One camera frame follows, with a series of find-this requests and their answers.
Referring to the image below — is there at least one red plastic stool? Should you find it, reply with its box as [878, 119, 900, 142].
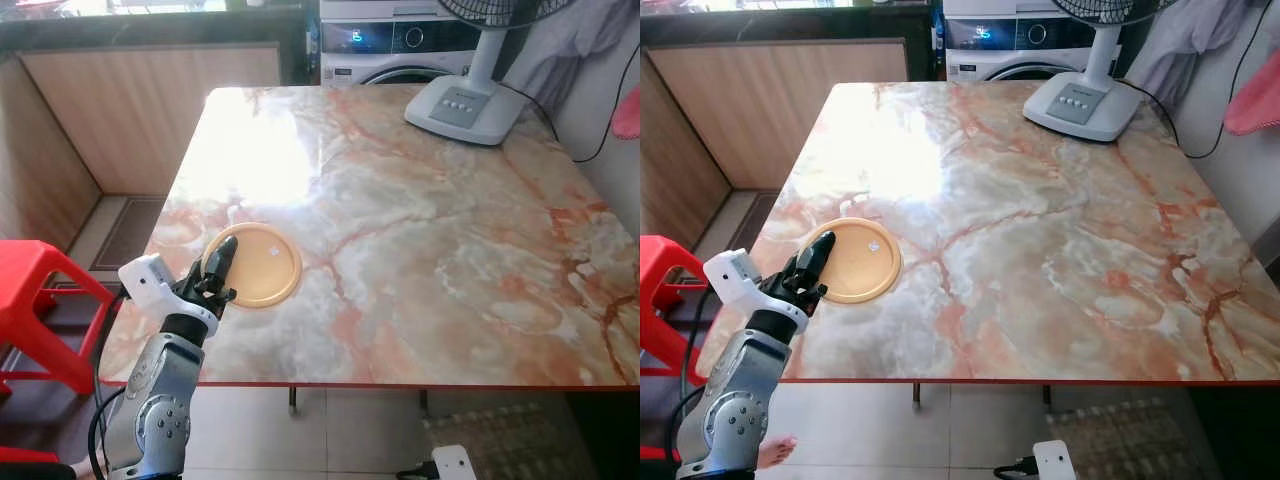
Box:
[0, 240, 119, 396]
[640, 235, 713, 386]

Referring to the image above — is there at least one round orange plate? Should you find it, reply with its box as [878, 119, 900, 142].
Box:
[200, 222, 303, 309]
[800, 217, 903, 305]

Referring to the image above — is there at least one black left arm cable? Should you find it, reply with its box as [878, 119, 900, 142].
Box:
[88, 290, 131, 476]
[668, 285, 716, 471]

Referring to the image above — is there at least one grey hanging cloth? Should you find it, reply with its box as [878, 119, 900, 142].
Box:
[505, 0, 641, 111]
[1125, 0, 1266, 109]

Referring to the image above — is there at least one light wooden cabinet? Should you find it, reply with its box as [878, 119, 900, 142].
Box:
[640, 38, 909, 246]
[0, 42, 283, 251]

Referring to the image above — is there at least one person's bare foot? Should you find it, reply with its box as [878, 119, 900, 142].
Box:
[755, 433, 799, 471]

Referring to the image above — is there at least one marble table with red edge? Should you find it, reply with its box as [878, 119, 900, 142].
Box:
[100, 85, 641, 416]
[697, 80, 1280, 409]

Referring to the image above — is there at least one brown door mat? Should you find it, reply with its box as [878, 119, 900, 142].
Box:
[90, 195, 166, 273]
[735, 190, 781, 251]

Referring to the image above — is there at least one black fan cable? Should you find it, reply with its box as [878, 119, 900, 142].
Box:
[1120, 0, 1263, 161]
[500, 45, 641, 164]

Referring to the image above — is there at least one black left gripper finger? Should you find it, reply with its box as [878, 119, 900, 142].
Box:
[797, 230, 837, 283]
[203, 235, 240, 286]

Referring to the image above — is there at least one white washing machine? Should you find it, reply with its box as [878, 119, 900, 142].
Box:
[942, 0, 1111, 83]
[320, 0, 501, 89]

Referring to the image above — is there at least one grey standing fan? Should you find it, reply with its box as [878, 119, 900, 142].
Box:
[1022, 0, 1176, 143]
[404, 0, 591, 148]

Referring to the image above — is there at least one beige patterned floor mat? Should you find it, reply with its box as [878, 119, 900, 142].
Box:
[420, 400, 591, 480]
[1040, 400, 1216, 480]

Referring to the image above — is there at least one black stone counter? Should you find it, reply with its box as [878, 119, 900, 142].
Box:
[640, 5, 941, 81]
[0, 5, 321, 86]

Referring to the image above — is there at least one pink cloth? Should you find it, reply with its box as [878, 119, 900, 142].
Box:
[1224, 60, 1280, 136]
[610, 85, 641, 141]

